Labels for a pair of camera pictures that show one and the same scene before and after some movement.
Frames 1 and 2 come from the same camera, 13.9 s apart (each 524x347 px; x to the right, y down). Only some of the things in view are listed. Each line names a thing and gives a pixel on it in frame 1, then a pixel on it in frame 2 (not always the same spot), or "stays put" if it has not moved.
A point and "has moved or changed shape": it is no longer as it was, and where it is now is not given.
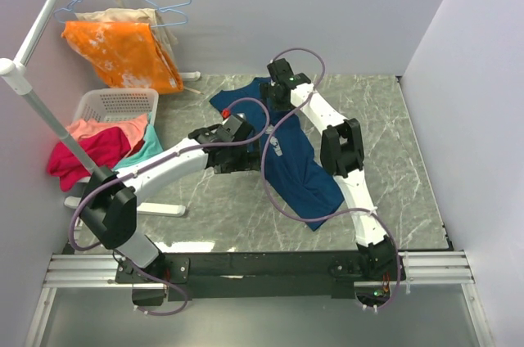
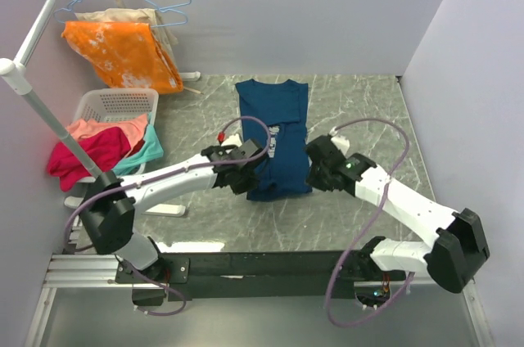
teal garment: [151, 146] stays put
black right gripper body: [268, 93] to [317, 177]
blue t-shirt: [292, 173] has moved or changed shape
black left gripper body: [241, 160] to [248, 182]
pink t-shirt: [135, 126] stays put
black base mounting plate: [210, 275] stays put
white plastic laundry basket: [103, 105] stays put
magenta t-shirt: [102, 148] stays put
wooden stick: [192, 90] stays put
